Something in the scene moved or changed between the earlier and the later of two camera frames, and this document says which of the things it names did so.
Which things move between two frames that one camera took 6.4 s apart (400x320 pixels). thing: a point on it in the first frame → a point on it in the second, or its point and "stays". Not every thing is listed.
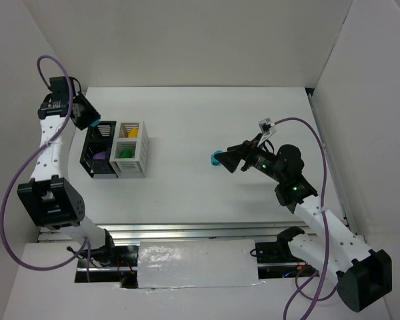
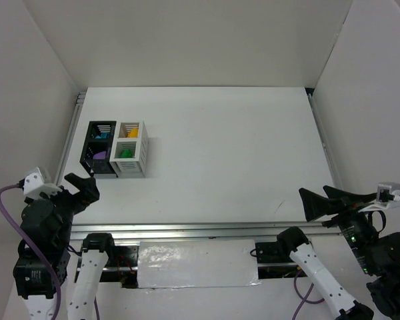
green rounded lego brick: (126, 153) stays
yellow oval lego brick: (134, 133) stays
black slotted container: (97, 151) stays
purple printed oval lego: (101, 155) stays
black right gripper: (247, 156) → (339, 212)
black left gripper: (87, 113) → (71, 197)
